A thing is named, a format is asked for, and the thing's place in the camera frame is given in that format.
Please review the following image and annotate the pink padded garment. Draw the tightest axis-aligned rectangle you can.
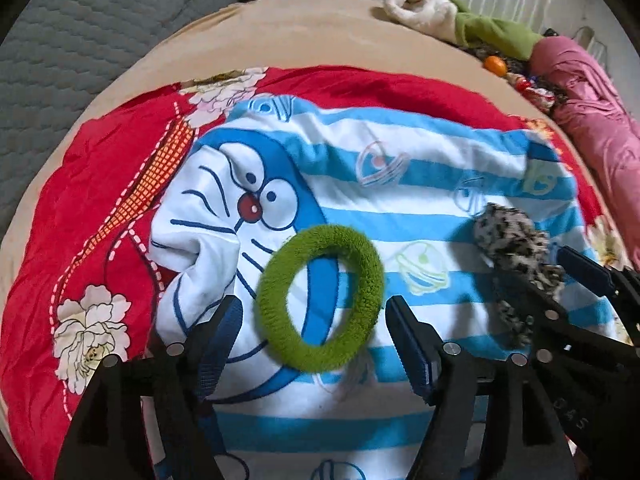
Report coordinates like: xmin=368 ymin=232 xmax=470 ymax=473
xmin=530 ymin=35 xmax=640 ymax=268

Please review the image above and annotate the red floral blanket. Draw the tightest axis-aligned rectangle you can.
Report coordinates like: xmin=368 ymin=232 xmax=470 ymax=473
xmin=0 ymin=65 xmax=621 ymax=480

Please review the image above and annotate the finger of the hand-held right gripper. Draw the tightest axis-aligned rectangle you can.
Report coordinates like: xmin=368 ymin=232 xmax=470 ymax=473
xmin=555 ymin=245 xmax=640 ymax=312
xmin=494 ymin=267 xmax=572 ymax=362

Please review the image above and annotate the white and green fleece garment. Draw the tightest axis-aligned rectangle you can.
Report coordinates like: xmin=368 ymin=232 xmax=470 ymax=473
xmin=384 ymin=0 xmax=543 ymax=61

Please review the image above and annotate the beige bed sheet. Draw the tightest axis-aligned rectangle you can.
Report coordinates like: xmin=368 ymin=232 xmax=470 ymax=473
xmin=0 ymin=0 xmax=626 ymax=480

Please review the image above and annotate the wire clothes hanger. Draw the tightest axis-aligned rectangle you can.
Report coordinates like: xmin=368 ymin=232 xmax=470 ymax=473
xmin=570 ymin=25 xmax=611 ymax=67

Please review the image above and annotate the green fuzzy hair tie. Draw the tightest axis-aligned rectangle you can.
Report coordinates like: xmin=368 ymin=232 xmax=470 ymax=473
xmin=254 ymin=225 xmax=386 ymax=373

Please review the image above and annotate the blue striped cartoon cloth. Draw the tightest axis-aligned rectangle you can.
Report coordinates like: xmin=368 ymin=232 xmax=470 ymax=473
xmin=150 ymin=95 xmax=621 ymax=480

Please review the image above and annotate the dark floral cloth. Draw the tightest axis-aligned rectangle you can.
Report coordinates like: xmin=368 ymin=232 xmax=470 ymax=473
xmin=470 ymin=42 xmax=568 ymax=113

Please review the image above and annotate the leopard print scrunchie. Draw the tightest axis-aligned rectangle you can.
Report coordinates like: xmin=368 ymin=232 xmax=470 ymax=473
xmin=472 ymin=202 xmax=568 ymax=348

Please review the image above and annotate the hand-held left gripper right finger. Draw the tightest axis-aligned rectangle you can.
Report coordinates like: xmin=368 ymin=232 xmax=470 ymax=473
xmin=385 ymin=296 xmax=567 ymax=480

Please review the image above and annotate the grey quilted cushion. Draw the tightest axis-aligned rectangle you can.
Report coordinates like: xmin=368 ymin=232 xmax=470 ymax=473
xmin=0 ymin=0 xmax=251 ymax=241

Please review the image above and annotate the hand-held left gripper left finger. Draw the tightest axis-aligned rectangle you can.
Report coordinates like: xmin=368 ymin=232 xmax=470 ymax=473
xmin=54 ymin=295 xmax=244 ymax=480

